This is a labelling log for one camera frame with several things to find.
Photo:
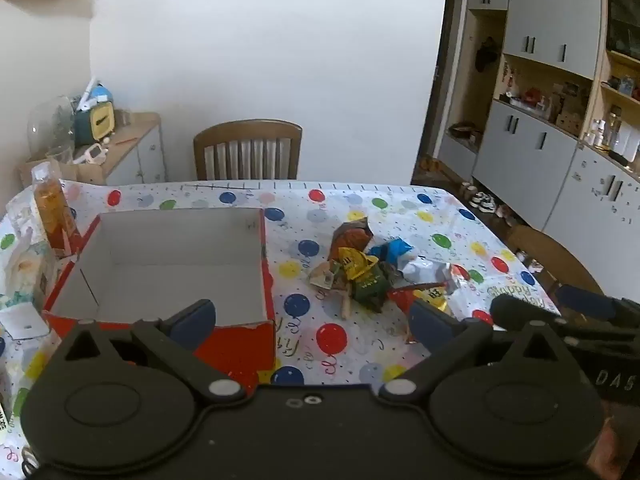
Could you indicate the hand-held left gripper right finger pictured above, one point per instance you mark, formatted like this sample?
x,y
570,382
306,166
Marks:
x,y
425,321

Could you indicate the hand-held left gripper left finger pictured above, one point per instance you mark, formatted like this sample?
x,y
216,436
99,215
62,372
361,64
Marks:
x,y
192,317

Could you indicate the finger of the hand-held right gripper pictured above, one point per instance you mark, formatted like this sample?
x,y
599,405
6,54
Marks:
x,y
520,310
585,300

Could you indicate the red yellow snack packet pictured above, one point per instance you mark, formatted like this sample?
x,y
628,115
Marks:
x,y
425,300

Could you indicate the silver snack packet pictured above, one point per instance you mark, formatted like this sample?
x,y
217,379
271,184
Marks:
x,y
430,270

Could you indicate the green snack packet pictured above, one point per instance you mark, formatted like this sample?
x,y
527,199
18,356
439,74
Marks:
x,y
370,285

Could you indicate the red cardboard box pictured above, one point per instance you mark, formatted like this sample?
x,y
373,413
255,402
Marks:
x,y
150,260

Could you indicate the blue snack packet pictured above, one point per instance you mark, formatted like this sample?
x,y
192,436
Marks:
x,y
397,247

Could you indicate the clear stick snack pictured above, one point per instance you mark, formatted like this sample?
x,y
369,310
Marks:
x,y
345,302

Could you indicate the brown snack packet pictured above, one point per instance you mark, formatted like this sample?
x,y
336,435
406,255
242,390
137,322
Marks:
x,y
352,235

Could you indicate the wooden round-back chair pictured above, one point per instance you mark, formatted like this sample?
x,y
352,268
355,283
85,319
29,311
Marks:
x,y
550,255

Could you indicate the white black sneakers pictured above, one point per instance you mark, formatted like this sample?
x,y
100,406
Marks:
x,y
482,202

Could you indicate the balloon print tablecloth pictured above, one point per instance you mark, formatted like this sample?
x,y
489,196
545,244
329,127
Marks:
x,y
310,220

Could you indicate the white paper card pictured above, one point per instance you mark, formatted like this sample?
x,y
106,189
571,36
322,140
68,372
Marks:
x,y
25,322

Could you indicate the wooden top side cabinet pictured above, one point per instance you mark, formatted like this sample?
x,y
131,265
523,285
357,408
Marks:
x,y
135,160

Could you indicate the printed tissue pack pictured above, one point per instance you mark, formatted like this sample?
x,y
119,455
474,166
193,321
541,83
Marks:
x,y
25,270

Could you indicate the brown paper bag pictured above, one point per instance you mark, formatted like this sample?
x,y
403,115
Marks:
x,y
87,172

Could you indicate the orange bottle package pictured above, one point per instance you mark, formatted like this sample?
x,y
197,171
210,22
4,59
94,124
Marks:
x,y
52,205

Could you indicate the wooden bowl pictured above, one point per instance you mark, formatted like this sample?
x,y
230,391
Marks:
x,y
462,130

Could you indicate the red pencil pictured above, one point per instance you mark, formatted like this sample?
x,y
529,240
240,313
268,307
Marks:
x,y
125,139

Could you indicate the pink white toy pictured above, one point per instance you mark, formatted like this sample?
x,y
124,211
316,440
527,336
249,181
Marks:
x,y
92,152

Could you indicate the wooden slat-back chair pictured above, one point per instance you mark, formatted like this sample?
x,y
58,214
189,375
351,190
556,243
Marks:
x,y
245,130

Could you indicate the small glass cup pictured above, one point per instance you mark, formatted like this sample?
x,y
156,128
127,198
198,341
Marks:
x,y
122,117

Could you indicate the teal yellow tissue box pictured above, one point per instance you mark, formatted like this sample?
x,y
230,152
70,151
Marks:
x,y
97,122

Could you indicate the clear glass jar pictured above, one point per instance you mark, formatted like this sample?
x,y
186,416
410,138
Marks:
x,y
50,125

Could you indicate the blue white gadget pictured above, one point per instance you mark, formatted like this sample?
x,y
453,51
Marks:
x,y
102,92

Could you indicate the white tube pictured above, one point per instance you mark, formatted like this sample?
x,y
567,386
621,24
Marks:
x,y
87,91

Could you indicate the dark hanging bag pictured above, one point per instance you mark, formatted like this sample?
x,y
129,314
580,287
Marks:
x,y
487,52

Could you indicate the grey door wall cabinet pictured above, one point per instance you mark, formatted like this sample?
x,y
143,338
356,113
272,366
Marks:
x,y
530,150

